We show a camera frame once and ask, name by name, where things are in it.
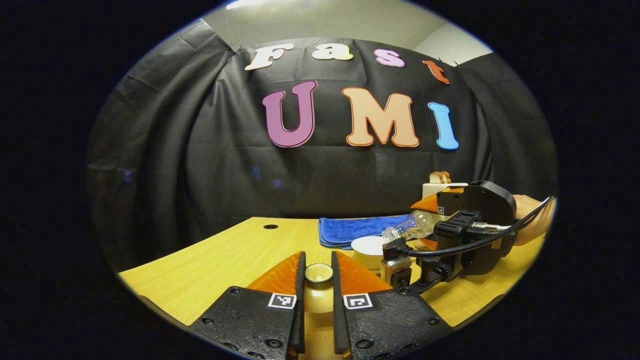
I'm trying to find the white toaster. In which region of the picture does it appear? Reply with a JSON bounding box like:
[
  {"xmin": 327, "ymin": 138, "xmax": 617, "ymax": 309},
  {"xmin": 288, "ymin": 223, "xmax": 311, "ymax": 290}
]
[{"xmin": 422, "ymin": 182, "xmax": 469, "ymax": 201}]

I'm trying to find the blue folded towel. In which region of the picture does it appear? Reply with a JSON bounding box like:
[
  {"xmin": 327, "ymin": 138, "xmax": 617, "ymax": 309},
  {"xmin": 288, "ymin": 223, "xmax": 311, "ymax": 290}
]
[{"xmin": 318, "ymin": 215, "xmax": 416, "ymax": 250}]

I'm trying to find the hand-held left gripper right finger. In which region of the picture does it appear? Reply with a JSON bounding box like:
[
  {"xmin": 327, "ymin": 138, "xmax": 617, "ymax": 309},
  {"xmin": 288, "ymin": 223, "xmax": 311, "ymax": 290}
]
[{"xmin": 331, "ymin": 251, "xmax": 453, "ymax": 360}]

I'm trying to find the clear glass water bottle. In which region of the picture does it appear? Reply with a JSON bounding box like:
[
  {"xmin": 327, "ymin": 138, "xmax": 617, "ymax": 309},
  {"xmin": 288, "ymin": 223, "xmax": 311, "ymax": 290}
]
[{"xmin": 381, "ymin": 210, "xmax": 443, "ymax": 244}]

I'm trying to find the cream teacup lid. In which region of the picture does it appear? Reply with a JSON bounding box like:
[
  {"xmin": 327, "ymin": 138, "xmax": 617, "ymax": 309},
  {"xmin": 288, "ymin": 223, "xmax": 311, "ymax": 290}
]
[{"xmin": 301, "ymin": 263, "xmax": 336, "ymax": 316}]

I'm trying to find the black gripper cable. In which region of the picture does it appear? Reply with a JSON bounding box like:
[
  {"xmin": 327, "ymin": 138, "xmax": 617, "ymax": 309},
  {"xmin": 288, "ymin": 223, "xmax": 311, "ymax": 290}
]
[{"xmin": 382, "ymin": 197, "xmax": 553, "ymax": 258}]

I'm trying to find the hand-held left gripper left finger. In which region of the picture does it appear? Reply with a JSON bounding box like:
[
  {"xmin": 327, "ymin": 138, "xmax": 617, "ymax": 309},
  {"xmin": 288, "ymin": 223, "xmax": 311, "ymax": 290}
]
[{"xmin": 187, "ymin": 251, "xmax": 307, "ymax": 360}]

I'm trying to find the cream teacup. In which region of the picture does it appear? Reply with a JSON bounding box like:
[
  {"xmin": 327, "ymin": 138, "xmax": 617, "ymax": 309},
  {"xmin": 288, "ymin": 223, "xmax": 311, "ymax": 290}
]
[{"xmin": 350, "ymin": 236, "xmax": 386, "ymax": 271}]

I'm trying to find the black backdrop cloth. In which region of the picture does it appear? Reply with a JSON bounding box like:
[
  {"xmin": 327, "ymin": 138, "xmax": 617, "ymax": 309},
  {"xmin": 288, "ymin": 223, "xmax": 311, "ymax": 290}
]
[{"xmin": 85, "ymin": 19, "xmax": 558, "ymax": 273}]

